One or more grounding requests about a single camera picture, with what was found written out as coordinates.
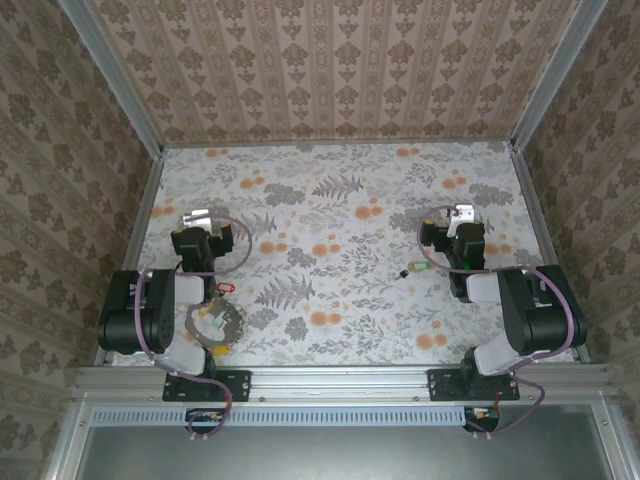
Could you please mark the steel keyring disc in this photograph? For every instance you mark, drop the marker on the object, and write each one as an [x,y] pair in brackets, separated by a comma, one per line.
[240,325]

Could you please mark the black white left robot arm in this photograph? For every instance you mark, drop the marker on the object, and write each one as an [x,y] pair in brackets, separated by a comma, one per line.
[150,310]

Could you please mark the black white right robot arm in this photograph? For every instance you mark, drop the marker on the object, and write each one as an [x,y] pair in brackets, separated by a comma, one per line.
[530,315]

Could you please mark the yellow-green key tag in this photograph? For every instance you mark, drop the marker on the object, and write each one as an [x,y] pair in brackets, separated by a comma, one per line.
[419,267]

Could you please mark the red key tag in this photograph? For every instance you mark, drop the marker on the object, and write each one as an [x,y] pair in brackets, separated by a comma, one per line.
[227,289]

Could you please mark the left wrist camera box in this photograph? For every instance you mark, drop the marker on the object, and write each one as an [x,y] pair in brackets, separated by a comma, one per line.
[197,218]

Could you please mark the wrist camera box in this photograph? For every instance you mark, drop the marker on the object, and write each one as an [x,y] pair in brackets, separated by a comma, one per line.
[197,218]
[464,214]

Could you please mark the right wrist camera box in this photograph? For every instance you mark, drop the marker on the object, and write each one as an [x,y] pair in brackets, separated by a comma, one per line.
[464,214]

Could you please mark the aluminium side rail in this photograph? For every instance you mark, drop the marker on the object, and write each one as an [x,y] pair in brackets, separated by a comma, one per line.
[141,220]
[532,210]

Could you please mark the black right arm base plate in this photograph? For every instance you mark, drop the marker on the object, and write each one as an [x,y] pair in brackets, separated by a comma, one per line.
[442,385]

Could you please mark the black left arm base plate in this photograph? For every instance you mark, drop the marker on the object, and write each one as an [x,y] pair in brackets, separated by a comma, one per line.
[235,385]

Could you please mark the aluminium cross rail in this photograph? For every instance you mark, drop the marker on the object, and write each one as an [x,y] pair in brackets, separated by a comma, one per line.
[340,382]

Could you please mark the aluminium corner post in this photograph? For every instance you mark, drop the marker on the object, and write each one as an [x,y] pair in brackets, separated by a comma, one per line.
[555,75]
[115,75]

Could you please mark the aluminium outer frame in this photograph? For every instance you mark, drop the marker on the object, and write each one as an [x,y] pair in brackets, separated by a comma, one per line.
[70,440]

